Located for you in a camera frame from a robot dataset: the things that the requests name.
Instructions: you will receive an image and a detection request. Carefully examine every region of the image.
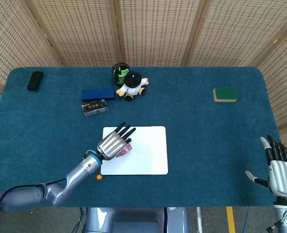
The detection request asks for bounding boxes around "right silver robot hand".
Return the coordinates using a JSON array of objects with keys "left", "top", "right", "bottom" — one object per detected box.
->
[{"left": 245, "top": 134, "right": 287, "bottom": 207}]

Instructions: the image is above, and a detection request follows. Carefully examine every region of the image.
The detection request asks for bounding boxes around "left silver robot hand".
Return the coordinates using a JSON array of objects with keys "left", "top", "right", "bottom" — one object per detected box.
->
[{"left": 97, "top": 121, "right": 136, "bottom": 161}]

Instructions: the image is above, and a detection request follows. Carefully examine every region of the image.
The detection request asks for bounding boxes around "pink glitter card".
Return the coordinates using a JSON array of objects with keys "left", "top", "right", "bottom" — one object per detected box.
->
[{"left": 116, "top": 143, "right": 134, "bottom": 158}]

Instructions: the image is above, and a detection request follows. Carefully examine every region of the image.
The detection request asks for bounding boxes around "white rectangular board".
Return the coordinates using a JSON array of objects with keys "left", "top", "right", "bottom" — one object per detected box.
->
[{"left": 100, "top": 126, "right": 169, "bottom": 176}]

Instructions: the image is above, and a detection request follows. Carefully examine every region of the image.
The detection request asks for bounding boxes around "black box with gold print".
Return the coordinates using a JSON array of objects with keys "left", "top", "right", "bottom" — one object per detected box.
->
[{"left": 82, "top": 99, "right": 108, "bottom": 117}]

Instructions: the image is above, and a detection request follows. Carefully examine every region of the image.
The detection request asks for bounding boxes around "black rectangular block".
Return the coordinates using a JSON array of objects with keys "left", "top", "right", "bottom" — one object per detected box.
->
[{"left": 27, "top": 71, "right": 45, "bottom": 92}]

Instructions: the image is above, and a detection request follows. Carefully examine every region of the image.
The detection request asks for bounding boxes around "dark blue rectangular box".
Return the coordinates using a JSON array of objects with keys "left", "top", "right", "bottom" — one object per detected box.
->
[{"left": 81, "top": 88, "right": 116, "bottom": 102}]

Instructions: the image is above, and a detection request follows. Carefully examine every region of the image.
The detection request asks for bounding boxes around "black white plush toy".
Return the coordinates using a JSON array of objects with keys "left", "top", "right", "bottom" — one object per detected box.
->
[{"left": 116, "top": 71, "right": 149, "bottom": 101}]

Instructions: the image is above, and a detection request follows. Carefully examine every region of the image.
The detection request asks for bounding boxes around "green item in pen holder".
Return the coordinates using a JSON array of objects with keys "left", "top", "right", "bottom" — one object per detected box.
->
[{"left": 116, "top": 68, "right": 130, "bottom": 84}]

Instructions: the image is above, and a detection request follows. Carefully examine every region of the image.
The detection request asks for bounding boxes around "black mesh pen holder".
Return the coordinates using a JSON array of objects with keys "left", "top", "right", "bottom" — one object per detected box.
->
[{"left": 111, "top": 62, "right": 130, "bottom": 87}]

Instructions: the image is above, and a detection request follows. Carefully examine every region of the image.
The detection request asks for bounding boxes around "grey robot torso base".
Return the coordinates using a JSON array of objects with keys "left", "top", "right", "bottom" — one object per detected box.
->
[{"left": 84, "top": 207, "right": 190, "bottom": 233}]

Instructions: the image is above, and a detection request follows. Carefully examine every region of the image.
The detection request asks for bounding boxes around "blue felt table mat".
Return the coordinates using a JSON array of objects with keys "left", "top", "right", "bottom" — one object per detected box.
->
[{"left": 0, "top": 67, "right": 281, "bottom": 209}]

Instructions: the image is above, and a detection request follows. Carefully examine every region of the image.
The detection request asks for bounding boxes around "green yellow sponge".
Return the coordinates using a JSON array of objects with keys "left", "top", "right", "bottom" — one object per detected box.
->
[{"left": 212, "top": 87, "right": 238, "bottom": 103}]

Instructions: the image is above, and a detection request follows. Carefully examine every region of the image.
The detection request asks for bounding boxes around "bamboo folding screen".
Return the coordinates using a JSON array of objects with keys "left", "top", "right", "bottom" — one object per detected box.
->
[{"left": 0, "top": 0, "right": 287, "bottom": 156}]

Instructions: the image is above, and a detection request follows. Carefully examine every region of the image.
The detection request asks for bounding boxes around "blue cable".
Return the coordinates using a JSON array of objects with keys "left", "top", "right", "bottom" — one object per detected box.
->
[{"left": 242, "top": 207, "right": 253, "bottom": 233}]

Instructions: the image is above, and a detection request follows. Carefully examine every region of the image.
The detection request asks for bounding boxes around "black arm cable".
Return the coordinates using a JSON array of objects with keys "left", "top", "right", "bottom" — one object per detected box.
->
[{"left": 0, "top": 178, "right": 67, "bottom": 233}]

